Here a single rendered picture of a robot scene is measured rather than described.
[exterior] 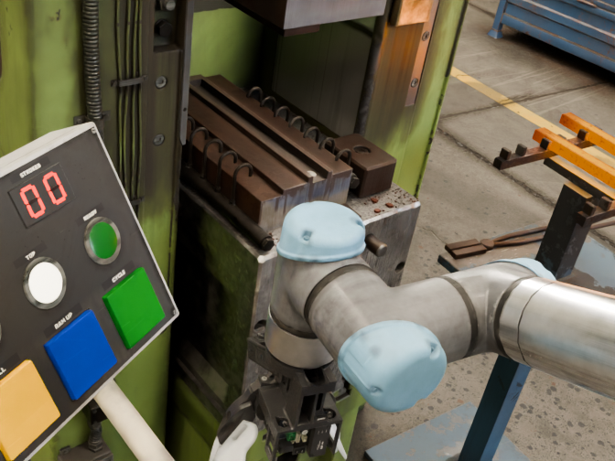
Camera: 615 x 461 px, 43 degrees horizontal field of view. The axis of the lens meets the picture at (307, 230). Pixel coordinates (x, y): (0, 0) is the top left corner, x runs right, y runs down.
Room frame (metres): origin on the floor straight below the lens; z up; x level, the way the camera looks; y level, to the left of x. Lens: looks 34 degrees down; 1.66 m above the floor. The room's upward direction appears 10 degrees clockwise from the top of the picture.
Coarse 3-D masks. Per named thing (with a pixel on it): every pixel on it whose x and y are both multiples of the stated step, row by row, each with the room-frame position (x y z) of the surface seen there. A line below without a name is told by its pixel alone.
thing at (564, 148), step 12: (540, 132) 1.49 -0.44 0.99; (552, 132) 1.50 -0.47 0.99; (552, 144) 1.46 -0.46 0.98; (564, 144) 1.45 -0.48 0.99; (564, 156) 1.43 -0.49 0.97; (576, 156) 1.42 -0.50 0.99; (588, 156) 1.41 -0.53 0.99; (588, 168) 1.39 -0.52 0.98; (600, 168) 1.37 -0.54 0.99; (612, 168) 1.38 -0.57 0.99; (600, 180) 1.36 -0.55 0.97; (612, 180) 1.35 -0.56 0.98
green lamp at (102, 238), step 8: (96, 224) 0.75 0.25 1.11; (104, 224) 0.76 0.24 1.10; (96, 232) 0.74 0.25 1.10; (104, 232) 0.75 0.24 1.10; (112, 232) 0.76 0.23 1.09; (96, 240) 0.74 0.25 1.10; (104, 240) 0.75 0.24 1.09; (112, 240) 0.76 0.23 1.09; (96, 248) 0.73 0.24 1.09; (104, 248) 0.74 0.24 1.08; (112, 248) 0.75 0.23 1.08; (104, 256) 0.73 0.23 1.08
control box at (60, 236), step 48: (48, 144) 0.77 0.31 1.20; (96, 144) 0.82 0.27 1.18; (0, 192) 0.68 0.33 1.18; (48, 192) 0.72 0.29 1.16; (96, 192) 0.78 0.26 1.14; (0, 240) 0.64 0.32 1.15; (48, 240) 0.69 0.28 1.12; (144, 240) 0.80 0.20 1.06; (0, 288) 0.61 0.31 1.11; (96, 288) 0.70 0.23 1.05; (0, 336) 0.58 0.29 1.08; (48, 336) 0.62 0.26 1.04; (48, 384) 0.59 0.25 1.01; (96, 384) 0.63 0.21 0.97; (48, 432) 0.55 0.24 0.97
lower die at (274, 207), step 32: (192, 96) 1.38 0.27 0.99; (224, 128) 1.27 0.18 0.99; (288, 128) 1.31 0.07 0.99; (192, 160) 1.21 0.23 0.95; (224, 160) 1.18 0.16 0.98; (256, 160) 1.18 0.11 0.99; (288, 160) 1.18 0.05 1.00; (320, 160) 1.21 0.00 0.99; (224, 192) 1.14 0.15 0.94; (256, 192) 1.09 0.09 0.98; (288, 192) 1.10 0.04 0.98; (320, 192) 1.16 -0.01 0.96
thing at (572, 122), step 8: (560, 120) 1.60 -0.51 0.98; (568, 120) 1.59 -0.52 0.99; (576, 120) 1.58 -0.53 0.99; (584, 120) 1.59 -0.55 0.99; (568, 128) 1.58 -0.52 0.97; (576, 128) 1.57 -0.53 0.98; (584, 128) 1.55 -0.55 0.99; (592, 128) 1.56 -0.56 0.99; (592, 136) 1.53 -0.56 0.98; (600, 136) 1.52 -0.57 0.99; (608, 136) 1.53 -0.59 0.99; (600, 144) 1.52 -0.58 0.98; (608, 144) 1.50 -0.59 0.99
